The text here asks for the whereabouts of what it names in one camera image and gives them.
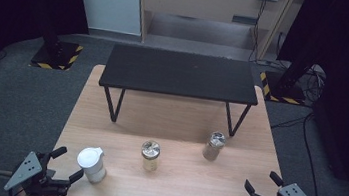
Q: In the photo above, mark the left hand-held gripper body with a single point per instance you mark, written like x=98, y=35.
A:
x=35, y=178

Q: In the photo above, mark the white-lidded glass salt jar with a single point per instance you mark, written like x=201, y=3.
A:
x=91, y=164

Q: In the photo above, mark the glass jar with film-wrapped lid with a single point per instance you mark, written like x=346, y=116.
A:
x=214, y=146

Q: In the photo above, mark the black metal-legged shelf rack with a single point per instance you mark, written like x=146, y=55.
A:
x=179, y=73

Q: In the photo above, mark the smooth silver-lidded glass jar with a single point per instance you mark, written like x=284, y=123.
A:
x=150, y=155

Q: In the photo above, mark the black stand with striped base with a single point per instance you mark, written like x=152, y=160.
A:
x=284, y=88
x=56, y=55

